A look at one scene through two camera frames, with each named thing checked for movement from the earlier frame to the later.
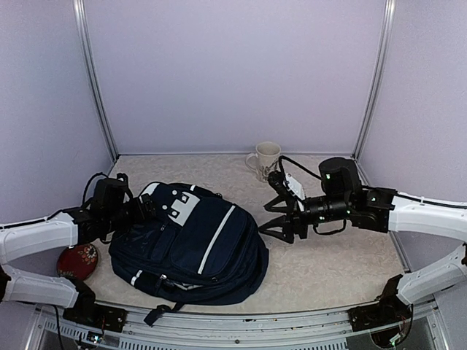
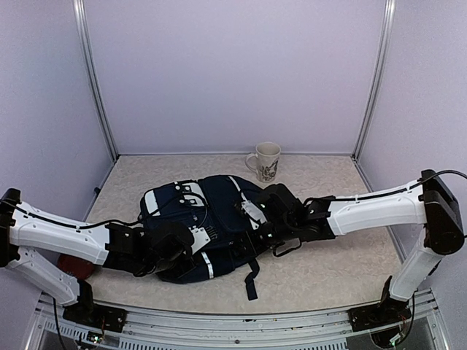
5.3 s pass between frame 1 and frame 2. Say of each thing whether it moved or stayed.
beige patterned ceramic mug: stayed
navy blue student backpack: moved
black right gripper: moved
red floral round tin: stayed
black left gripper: moved
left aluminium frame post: stayed
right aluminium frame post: stayed
